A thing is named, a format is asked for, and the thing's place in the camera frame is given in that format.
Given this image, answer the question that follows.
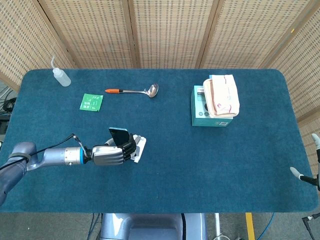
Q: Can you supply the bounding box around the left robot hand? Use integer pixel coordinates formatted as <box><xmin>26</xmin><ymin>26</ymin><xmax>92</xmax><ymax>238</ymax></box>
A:
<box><xmin>87</xmin><ymin>133</ymin><xmax>138</xmax><ymax>166</ymax></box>

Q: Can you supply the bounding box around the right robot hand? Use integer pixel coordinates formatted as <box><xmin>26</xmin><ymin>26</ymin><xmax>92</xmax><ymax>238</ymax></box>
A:
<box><xmin>289</xmin><ymin>133</ymin><xmax>320</xmax><ymax>193</ymax></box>

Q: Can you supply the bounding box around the black smartphone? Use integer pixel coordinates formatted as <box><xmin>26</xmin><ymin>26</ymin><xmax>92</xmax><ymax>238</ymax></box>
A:
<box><xmin>108</xmin><ymin>126</ymin><xmax>131</xmax><ymax>147</ymax></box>

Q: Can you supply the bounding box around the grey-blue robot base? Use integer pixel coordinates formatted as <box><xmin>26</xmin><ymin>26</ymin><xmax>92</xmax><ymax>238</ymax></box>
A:
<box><xmin>99</xmin><ymin>212</ymin><xmax>208</xmax><ymax>240</ymax></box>

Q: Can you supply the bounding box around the white phone stand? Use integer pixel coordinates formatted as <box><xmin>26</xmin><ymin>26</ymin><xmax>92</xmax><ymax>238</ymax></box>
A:
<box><xmin>129</xmin><ymin>134</ymin><xmax>147</xmax><ymax>164</ymax></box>

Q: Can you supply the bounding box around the green sachet packet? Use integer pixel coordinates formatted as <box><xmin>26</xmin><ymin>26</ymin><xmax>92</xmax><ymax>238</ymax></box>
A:
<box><xmin>79</xmin><ymin>93</ymin><xmax>104</xmax><ymax>112</ymax></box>

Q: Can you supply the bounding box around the blue table mat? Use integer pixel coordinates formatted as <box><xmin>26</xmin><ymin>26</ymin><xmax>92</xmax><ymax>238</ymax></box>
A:
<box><xmin>0</xmin><ymin>68</ymin><xmax>315</xmax><ymax>214</ymax></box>

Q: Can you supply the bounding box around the clear squeeze bottle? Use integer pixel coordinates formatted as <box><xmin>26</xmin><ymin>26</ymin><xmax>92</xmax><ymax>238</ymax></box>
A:
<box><xmin>51</xmin><ymin>55</ymin><xmax>72</xmax><ymax>88</ymax></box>

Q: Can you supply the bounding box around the teal cardboard box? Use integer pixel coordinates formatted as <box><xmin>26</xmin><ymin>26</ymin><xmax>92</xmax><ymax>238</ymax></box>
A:
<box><xmin>191</xmin><ymin>85</ymin><xmax>235</xmax><ymax>128</ymax></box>

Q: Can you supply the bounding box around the metal table leg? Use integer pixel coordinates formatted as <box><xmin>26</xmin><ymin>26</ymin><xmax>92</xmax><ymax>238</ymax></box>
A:
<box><xmin>213</xmin><ymin>212</ymin><xmax>222</xmax><ymax>240</ymax></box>

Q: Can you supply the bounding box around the white pink folded towel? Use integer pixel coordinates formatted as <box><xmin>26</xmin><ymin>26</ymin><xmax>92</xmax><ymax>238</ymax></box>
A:
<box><xmin>202</xmin><ymin>73</ymin><xmax>241</xmax><ymax>119</ymax></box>

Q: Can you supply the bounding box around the woven bamboo folding screen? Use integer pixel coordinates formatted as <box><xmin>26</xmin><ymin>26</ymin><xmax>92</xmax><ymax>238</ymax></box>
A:
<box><xmin>0</xmin><ymin>0</ymin><xmax>320</xmax><ymax>161</ymax></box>

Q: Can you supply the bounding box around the steel ladle orange handle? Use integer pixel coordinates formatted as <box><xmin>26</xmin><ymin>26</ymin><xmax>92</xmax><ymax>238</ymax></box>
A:
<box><xmin>104</xmin><ymin>83</ymin><xmax>160</xmax><ymax>99</ymax></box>

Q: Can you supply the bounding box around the blue floor cable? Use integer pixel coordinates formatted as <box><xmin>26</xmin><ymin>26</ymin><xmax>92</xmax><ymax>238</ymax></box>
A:
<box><xmin>257</xmin><ymin>212</ymin><xmax>276</xmax><ymax>240</ymax></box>

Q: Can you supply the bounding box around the black cable bundle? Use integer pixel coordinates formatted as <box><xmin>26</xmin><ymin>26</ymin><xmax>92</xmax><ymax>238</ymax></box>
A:
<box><xmin>0</xmin><ymin>86</ymin><xmax>18</xmax><ymax>115</ymax></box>

